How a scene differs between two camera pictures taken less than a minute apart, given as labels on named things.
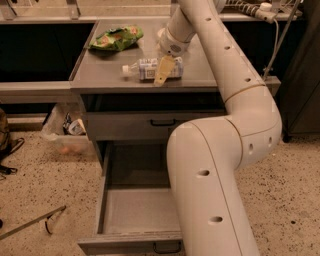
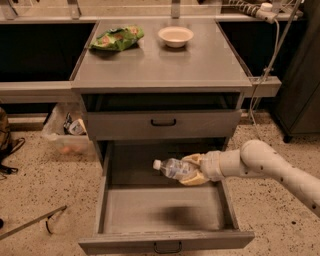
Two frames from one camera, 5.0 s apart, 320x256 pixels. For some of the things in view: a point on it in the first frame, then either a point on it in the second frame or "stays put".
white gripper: [169, 44] -> [211, 165]
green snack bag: [117, 39] stays put
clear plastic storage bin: [66, 128] stays put
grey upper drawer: [147, 116] stays put
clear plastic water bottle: [146, 69] -> [174, 167]
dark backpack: [7, 145] stays put
